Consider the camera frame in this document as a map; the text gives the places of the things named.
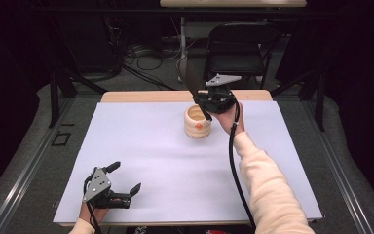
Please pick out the person's left hand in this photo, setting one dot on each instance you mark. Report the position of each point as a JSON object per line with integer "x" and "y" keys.
{"x": 97, "y": 214}

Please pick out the cream ribbed cup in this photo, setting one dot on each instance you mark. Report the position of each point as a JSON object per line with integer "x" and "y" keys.
{"x": 196, "y": 128}

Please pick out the aluminium floor rail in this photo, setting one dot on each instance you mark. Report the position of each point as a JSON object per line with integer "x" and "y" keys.
{"x": 337, "y": 169}
{"x": 29, "y": 169}

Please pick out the black frame crossbar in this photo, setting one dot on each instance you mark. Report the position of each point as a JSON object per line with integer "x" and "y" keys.
{"x": 110, "y": 10}

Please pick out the white table mat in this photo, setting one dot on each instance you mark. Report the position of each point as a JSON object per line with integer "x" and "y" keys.
{"x": 159, "y": 169}

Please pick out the person's dark clothing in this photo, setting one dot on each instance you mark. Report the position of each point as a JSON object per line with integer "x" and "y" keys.
{"x": 181, "y": 230}

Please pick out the black spatula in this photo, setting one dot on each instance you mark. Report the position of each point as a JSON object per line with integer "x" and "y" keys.
{"x": 191, "y": 78}

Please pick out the person's right hand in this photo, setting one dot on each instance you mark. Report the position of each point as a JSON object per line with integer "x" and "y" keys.
{"x": 229, "y": 120}

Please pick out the white-legged wooden desk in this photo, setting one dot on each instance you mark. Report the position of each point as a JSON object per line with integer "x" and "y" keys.
{"x": 233, "y": 3}

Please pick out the wooden table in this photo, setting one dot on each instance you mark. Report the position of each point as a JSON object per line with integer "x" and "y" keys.
{"x": 149, "y": 96}

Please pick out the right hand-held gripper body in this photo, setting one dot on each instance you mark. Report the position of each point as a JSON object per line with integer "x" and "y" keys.
{"x": 222, "y": 97}

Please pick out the black metal stand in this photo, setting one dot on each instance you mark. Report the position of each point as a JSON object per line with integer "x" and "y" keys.
{"x": 54, "y": 97}
{"x": 319, "y": 104}

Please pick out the black folding chair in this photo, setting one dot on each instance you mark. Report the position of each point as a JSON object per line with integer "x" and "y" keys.
{"x": 240, "y": 48}

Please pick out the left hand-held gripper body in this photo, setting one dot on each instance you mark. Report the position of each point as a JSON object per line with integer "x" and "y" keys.
{"x": 98, "y": 187}

